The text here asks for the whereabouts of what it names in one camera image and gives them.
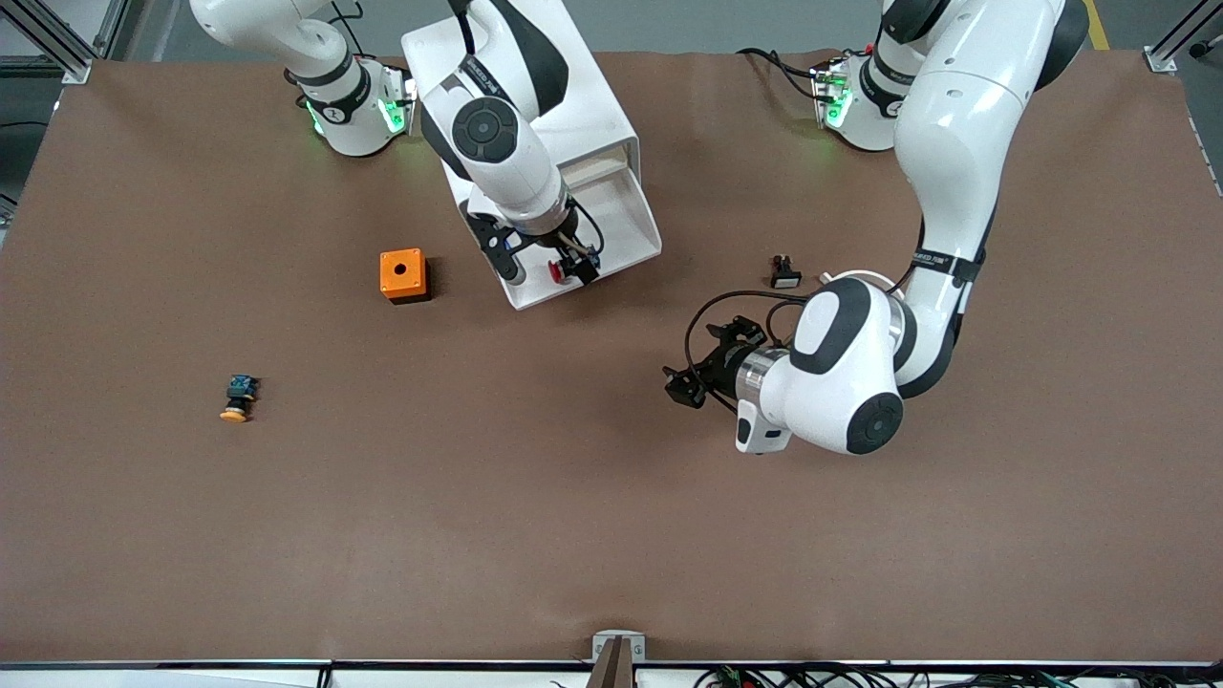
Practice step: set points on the white plastic drawer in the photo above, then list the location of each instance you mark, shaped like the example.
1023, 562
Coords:
621, 229
602, 170

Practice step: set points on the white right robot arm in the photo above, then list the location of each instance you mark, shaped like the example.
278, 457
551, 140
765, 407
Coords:
487, 129

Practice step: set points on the black white-faced switch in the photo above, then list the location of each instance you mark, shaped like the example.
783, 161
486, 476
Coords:
785, 275

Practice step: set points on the dark tapered camera post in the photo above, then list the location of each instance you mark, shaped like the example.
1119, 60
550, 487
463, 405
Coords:
613, 669

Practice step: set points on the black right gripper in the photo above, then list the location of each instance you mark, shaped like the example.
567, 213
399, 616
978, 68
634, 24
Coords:
566, 242

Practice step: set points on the yellow push button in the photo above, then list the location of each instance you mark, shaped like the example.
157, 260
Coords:
239, 394

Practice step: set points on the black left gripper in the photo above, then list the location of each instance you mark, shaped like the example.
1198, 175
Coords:
723, 367

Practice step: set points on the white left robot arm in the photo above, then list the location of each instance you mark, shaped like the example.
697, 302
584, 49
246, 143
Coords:
955, 143

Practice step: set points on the aluminium frame post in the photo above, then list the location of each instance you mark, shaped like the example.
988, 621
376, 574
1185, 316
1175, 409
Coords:
1161, 59
76, 69
113, 24

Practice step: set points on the red push button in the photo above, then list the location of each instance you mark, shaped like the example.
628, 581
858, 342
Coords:
556, 272

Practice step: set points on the grey metal mount bracket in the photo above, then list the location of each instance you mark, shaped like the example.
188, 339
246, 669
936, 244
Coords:
600, 642

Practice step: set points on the orange box with hole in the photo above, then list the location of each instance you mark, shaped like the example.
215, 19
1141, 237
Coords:
401, 272

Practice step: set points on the white drawer cabinet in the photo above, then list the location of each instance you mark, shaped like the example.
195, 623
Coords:
592, 96

